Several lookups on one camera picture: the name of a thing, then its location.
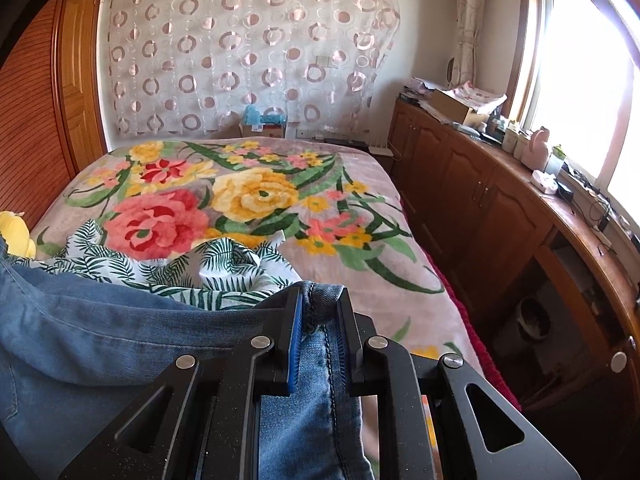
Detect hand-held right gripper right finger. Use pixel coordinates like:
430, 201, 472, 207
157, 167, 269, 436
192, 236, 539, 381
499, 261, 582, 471
336, 296, 581, 480

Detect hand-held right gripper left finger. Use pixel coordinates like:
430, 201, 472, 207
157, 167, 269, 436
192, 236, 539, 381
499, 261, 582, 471
59, 286, 306, 480

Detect blue denim pants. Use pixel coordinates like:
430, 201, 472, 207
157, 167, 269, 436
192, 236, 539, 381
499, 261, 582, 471
0, 237, 377, 480

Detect leaf print bed sheet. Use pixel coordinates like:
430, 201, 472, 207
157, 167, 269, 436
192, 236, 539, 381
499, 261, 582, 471
5, 219, 289, 311

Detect red knitted bed cover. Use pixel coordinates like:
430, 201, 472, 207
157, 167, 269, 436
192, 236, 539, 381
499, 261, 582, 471
429, 259, 522, 412

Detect floral blanket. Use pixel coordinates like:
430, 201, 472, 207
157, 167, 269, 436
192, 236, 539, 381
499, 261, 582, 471
32, 137, 488, 377

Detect waste bin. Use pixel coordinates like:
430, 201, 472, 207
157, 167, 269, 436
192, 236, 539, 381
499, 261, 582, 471
499, 296, 552, 347

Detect wooden cabinet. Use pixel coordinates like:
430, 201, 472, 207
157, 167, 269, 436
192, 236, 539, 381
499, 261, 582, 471
387, 96, 640, 413

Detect printed cardboard box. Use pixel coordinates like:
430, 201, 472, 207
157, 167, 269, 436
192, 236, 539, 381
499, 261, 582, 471
238, 122, 287, 140

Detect blue plastic bag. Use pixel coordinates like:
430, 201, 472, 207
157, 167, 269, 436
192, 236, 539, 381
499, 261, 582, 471
243, 106, 289, 127

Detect green and white cup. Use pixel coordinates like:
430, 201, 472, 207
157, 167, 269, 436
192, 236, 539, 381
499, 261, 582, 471
545, 145, 569, 177

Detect pink patterned cloth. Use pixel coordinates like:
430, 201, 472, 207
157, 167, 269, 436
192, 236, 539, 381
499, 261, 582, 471
451, 80, 509, 112

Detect yellow plush toy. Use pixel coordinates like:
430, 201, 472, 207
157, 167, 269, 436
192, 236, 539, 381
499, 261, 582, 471
0, 210, 37, 260

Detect sheer circle pattern curtain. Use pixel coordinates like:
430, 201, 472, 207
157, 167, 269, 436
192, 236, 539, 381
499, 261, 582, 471
102, 0, 404, 137

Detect wooden wardrobe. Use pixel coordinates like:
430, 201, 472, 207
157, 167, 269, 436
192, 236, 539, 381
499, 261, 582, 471
0, 0, 109, 231

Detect patterned window curtain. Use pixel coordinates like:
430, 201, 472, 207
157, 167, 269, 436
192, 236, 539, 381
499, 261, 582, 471
447, 0, 489, 87

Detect wooden frame window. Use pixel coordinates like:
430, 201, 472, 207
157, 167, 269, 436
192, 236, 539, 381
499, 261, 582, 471
504, 0, 640, 243

